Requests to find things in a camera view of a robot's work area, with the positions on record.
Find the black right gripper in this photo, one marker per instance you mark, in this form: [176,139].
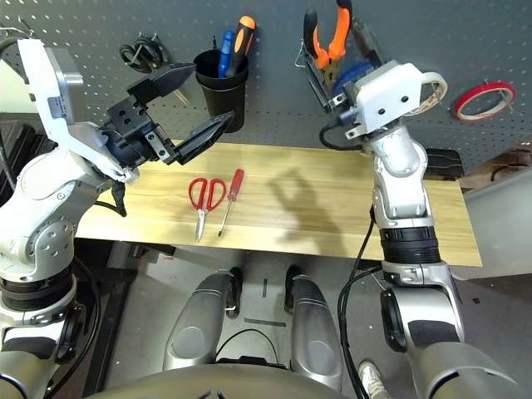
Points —
[344,97]

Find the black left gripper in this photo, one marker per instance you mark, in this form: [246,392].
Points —
[133,133]

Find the orange black pliers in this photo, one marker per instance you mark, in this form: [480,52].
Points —
[341,37]

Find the red tape roll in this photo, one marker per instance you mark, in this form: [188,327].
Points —
[461,109]

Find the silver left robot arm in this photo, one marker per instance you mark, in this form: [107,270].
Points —
[41,208]

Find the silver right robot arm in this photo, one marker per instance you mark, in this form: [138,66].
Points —
[401,187]

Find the dark grey metal pegboard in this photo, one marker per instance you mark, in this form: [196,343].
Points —
[415,33]

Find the blue tape roll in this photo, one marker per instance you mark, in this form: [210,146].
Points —
[359,72]

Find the black plastic cup holder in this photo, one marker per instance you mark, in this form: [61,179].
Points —
[222,104]

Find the orange black screwdriver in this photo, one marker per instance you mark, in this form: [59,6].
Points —
[243,37]

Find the white tape roll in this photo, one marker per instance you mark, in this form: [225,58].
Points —
[438,83]

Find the flat black tool case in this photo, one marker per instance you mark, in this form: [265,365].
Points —
[444,164]

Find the long metal peg hook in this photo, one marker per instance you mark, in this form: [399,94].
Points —
[505,97]

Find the large black ribbed case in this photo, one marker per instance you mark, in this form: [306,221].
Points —
[21,158]

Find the brown cardboard box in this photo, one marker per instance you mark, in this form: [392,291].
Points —
[498,166]

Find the silver robot left leg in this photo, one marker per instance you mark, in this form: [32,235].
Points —
[199,324]

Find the silver robot leg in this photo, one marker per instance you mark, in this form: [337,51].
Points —
[199,324]
[316,328]

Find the grey plastic box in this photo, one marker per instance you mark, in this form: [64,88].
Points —
[498,232]

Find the silver robot right leg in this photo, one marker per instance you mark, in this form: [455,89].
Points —
[316,328]

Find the grey robot torso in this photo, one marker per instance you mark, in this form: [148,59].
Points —
[228,384]

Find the white grey sneaker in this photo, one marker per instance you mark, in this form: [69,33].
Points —
[370,380]

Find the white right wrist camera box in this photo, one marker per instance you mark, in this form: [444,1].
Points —
[386,95]

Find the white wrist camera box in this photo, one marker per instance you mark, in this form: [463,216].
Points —
[54,91]
[386,95]

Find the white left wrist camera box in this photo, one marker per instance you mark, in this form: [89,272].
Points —
[54,91]

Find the black metal table frame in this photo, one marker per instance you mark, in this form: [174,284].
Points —
[151,251]

